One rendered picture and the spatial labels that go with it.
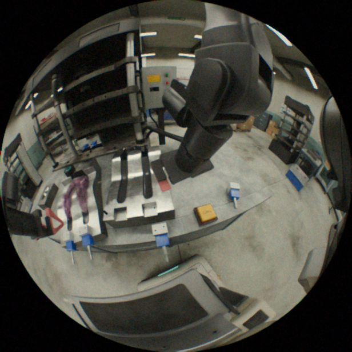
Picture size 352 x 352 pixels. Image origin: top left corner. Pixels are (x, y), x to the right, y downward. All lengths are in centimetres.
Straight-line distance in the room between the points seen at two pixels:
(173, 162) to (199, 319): 27
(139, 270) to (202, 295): 112
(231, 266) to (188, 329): 119
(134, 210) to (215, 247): 106
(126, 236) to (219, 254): 104
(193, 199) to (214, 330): 46
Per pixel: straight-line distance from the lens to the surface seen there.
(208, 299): 18
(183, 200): 47
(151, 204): 39
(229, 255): 134
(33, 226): 34
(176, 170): 19
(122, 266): 134
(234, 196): 50
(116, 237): 47
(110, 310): 22
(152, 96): 102
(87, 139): 118
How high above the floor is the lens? 120
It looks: 45 degrees down
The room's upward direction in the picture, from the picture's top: straight up
